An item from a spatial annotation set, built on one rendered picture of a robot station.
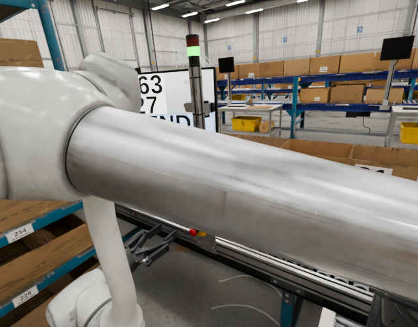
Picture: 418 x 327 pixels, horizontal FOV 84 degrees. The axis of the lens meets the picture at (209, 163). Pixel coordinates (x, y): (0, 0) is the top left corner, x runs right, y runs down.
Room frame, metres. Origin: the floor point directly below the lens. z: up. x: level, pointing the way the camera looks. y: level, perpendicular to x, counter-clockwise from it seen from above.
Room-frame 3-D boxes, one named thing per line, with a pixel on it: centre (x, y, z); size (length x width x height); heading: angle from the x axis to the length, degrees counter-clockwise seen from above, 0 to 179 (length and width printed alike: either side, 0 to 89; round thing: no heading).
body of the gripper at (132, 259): (0.64, 0.29, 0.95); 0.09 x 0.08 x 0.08; 145
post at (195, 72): (1.00, 0.03, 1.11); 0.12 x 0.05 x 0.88; 55
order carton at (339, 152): (1.39, -0.67, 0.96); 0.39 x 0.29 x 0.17; 55
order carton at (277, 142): (1.62, -0.35, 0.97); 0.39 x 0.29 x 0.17; 55
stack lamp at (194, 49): (1.00, 0.03, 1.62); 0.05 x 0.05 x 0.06
